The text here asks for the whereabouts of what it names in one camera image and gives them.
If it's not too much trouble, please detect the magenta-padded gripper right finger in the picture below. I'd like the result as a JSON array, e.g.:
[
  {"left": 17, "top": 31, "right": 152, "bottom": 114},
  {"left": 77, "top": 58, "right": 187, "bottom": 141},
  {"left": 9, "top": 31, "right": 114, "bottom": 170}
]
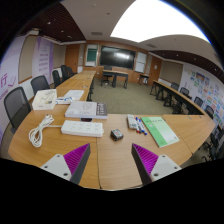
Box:
[{"left": 130, "top": 143, "right": 183, "bottom": 187}]

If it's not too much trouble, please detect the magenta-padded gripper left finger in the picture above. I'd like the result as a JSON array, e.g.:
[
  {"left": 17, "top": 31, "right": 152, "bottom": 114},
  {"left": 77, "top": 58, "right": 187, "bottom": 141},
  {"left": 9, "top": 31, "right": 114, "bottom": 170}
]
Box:
[{"left": 39, "top": 143, "right": 92, "bottom": 185}]

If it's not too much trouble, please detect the black charger with red ports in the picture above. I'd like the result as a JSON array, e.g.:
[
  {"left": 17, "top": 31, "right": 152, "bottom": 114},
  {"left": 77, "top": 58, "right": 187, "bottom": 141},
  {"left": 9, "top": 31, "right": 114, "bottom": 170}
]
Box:
[{"left": 110, "top": 128, "right": 125, "bottom": 142}]

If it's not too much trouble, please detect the red-tipped white marker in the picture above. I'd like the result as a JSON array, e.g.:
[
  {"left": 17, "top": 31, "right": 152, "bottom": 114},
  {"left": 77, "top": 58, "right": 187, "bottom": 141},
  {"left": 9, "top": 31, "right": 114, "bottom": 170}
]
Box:
[{"left": 134, "top": 117, "right": 141, "bottom": 134}]

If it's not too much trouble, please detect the green booklet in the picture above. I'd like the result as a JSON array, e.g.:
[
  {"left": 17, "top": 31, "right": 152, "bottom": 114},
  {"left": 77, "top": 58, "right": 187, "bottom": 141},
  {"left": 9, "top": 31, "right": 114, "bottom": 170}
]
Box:
[{"left": 140, "top": 115, "right": 180, "bottom": 149}]

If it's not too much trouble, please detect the white power strip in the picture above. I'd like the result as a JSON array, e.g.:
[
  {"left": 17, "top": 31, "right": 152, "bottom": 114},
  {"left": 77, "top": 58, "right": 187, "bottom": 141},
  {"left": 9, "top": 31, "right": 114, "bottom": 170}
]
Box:
[{"left": 60, "top": 119, "right": 105, "bottom": 138}]

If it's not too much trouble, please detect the white calculator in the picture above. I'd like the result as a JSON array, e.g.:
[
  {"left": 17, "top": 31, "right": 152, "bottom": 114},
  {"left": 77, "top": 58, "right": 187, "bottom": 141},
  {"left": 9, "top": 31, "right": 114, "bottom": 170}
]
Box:
[{"left": 126, "top": 114, "right": 138, "bottom": 130}]

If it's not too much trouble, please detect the white book with maroon spine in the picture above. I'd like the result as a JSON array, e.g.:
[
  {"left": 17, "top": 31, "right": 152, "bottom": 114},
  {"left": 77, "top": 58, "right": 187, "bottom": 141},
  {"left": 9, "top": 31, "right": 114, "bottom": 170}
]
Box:
[{"left": 64, "top": 100, "right": 109, "bottom": 120}]

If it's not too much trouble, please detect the white and blue plastic packet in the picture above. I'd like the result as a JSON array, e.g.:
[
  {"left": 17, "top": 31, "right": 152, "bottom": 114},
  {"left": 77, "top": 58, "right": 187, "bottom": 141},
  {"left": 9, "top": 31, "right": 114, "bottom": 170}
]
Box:
[{"left": 54, "top": 96, "right": 75, "bottom": 105}]

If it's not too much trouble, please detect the white printed paper sheet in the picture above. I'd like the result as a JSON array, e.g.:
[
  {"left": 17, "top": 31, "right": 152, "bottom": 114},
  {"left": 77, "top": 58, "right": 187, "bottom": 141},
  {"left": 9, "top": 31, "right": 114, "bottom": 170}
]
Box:
[{"left": 63, "top": 89, "right": 85, "bottom": 102}]

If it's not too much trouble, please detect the white cardboard box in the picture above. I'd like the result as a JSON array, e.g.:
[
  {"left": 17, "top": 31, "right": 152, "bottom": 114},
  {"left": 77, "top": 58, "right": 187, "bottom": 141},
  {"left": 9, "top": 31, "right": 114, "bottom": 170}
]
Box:
[{"left": 31, "top": 88, "right": 58, "bottom": 111}]

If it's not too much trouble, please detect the long wooden conference table row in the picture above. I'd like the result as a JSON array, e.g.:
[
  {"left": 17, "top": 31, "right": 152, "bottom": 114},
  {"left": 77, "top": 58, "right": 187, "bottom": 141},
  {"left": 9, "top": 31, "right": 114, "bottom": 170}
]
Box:
[{"left": 149, "top": 79, "right": 204, "bottom": 116}]

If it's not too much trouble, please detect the row of black mesh chairs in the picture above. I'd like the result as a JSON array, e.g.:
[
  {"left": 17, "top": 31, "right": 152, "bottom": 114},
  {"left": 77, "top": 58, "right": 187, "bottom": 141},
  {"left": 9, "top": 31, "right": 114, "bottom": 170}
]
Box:
[
  {"left": 3, "top": 64, "right": 76, "bottom": 134},
  {"left": 169, "top": 81, "right": 224, "bottom": 161}
]

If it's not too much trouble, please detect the small wooden side table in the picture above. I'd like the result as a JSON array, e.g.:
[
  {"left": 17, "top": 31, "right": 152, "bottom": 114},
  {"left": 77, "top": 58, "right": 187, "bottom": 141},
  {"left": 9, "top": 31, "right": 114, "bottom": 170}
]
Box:
[{"left": 138, "top": 73, "right": 150, "bottom": 86}]

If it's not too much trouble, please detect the brown wooden door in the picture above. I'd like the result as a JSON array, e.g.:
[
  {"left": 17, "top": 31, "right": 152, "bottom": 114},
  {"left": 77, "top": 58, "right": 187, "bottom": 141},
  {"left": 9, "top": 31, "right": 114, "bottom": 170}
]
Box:
[
  {"left": 148, "top": 55, "right": 162, "bottom": 86},
  {"left": 64, "top": 44, "right": 80, "bottom": 74}
]

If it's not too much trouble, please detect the wooden desk with black legs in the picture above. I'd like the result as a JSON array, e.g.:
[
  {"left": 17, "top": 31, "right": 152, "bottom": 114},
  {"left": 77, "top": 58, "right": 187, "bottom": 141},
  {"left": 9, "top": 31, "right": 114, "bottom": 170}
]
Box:
[{"left": 100, "top": 69, "right": 129, "bottom": 89}]

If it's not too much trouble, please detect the black office chair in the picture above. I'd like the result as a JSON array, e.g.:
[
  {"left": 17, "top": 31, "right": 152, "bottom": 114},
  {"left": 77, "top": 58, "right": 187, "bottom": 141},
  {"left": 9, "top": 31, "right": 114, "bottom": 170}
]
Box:
[{"left": 101, "top": 65, "right": 114, "bottom": 84}]

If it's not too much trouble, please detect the plain white whiteboard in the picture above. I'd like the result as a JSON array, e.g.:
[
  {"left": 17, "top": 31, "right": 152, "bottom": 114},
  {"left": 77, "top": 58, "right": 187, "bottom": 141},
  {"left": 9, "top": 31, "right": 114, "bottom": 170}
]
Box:
[{"left": 134, "top": 51, "right": 148, "bottom": 74}]

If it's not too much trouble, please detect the whiteboard with green sheet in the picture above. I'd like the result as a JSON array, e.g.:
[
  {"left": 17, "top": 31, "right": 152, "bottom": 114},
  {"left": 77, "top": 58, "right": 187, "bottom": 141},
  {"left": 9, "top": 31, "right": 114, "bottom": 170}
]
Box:
[{"left": 84, "top": 44, "right": 99, "bottom": 68}]

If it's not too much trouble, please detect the large white ceiling light panel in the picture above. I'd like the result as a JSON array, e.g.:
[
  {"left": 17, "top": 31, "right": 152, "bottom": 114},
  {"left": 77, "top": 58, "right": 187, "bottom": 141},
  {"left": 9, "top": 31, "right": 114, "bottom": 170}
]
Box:
[{"left": 109, "top": 0, "right": 211, "bottom": 44}]

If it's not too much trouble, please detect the coiled white power cable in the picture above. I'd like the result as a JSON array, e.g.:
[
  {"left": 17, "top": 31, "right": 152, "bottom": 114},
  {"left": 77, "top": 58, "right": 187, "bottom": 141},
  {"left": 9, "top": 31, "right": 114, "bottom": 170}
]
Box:
[{"left": 28, "top": 114, "right": 63, "bottom": 148}]

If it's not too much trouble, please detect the group of colourful wall posters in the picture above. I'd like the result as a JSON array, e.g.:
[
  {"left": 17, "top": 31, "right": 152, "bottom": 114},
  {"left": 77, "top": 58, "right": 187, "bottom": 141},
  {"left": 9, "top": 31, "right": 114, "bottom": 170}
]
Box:
[{"left": 188, "top": 71, "right": 224, "bottom": 128}]

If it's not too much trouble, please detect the wide purple wall banner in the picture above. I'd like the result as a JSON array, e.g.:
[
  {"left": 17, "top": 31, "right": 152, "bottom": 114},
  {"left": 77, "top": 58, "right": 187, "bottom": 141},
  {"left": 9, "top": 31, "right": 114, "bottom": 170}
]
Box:
[{"left": 0, "top": 36, "right": 26, "bottom": 134}]

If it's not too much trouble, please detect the large black wall screen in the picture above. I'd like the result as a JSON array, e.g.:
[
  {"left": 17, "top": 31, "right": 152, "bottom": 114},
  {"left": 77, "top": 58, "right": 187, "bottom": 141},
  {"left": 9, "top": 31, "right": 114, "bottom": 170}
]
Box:
[{"left": 99, "top": 45, "right": 137, "bottom": 70}]

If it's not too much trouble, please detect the narrow purple wall banner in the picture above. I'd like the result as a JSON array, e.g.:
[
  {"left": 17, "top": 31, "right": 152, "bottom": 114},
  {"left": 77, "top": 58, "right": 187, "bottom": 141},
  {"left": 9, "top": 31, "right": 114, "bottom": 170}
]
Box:
[{"left": 31, "top": 35, "right": 54, "bottom": 79}]

